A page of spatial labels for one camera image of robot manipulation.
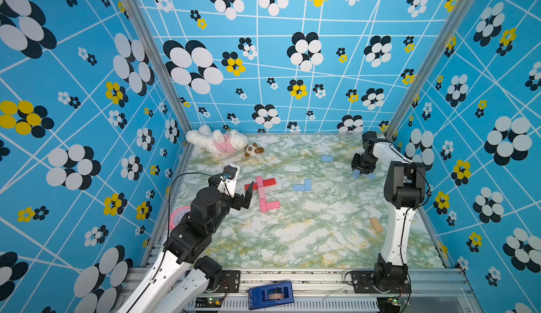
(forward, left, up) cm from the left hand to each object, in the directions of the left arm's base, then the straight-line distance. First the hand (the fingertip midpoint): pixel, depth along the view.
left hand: (242, 175), depth 69 cm
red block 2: (+15, -8, -28) cm, 33 cm away
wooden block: (-5, -53, -28) cm, 60 cm away
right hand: (+23, -53, -28) cm, 65 cm away
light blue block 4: (+19, -50, -27) cm, 61 cm away
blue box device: (-30, -10, -23) cm, 39 cm away
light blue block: (+13, -22, -29) cm, 38 cm away
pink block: (+18, -3, -29) cm, 34 cm away
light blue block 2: (+14, -26, -28) cm, 41 cm away
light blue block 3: (+30, -39, -28) cm, 56 cm away
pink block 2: (+10, -5, -28) cm, 30 cm away
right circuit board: (-31, -50, -30) cm, 66 cm away
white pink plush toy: (+31, +18, -17) cm, 40 cm away
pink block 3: (+3, -5, -28) cm, 28 cm away
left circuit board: (-32, +12, -31) cm, 46 cm away
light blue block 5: (+15, -56, -23) cm, 62 cm away
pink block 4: (+3, -10, -28) cm, 29 cm away
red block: (+13, -1, -28) cm, 31 cm away
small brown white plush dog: (+32, +2, -25) cm, 41 cm away
